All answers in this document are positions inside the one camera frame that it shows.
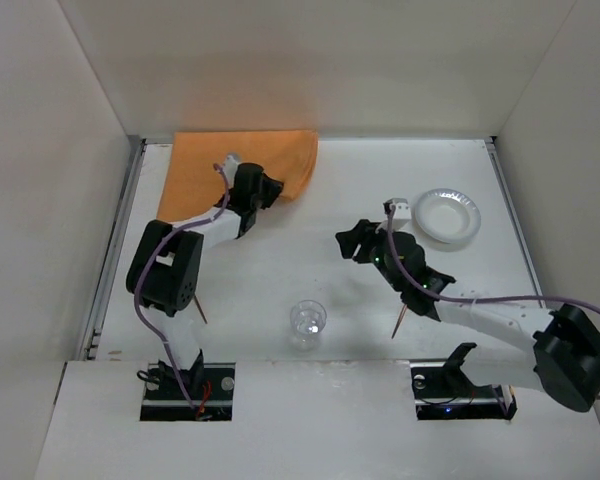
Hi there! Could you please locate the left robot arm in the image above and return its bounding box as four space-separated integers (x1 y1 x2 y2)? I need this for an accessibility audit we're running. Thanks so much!
126 155 284 394

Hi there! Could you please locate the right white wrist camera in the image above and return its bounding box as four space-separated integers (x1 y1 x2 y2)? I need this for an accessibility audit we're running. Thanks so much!
383 198 412 222

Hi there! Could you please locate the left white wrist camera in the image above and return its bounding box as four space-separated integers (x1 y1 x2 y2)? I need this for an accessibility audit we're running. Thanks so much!
222 153 241 178

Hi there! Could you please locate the right aluminium frame rail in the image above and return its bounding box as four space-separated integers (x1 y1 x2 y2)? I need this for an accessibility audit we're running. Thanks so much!
484 137 542 295

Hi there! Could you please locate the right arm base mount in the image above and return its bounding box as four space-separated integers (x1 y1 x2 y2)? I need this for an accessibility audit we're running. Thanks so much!
410 343 518 421

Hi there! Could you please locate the left aluminium frame rail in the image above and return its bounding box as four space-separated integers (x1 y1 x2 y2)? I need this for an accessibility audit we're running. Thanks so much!
76 135 146 360

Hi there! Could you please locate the clear plastic cup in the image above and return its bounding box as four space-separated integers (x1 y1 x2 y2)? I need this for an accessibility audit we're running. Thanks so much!
289 299 327 352

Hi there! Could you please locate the white ceramic plate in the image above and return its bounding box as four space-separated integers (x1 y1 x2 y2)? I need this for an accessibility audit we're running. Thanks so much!
413 188 482 244

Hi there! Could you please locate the copper fork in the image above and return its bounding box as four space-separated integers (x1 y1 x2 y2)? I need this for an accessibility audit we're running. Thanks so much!
193 295 208 325

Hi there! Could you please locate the copper spoon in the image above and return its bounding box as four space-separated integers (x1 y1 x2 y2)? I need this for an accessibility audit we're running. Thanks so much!
390 304 408 340

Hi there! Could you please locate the aluminium frame rail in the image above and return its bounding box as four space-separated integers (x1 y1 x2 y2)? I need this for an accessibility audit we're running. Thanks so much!
76 135 146 360
484 137 542 295

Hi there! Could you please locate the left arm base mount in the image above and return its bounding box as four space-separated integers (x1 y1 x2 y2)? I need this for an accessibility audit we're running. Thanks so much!
137 363 236 422

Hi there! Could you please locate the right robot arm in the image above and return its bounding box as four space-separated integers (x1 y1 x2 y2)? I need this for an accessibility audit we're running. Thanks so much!
335 219 600 412

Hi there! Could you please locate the orange cloth placemat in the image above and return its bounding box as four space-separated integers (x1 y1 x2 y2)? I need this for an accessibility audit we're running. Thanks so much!
157 130 318 223

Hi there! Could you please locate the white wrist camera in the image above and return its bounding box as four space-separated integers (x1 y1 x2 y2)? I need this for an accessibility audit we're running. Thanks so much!
222 153 241 178
383 198 412 222

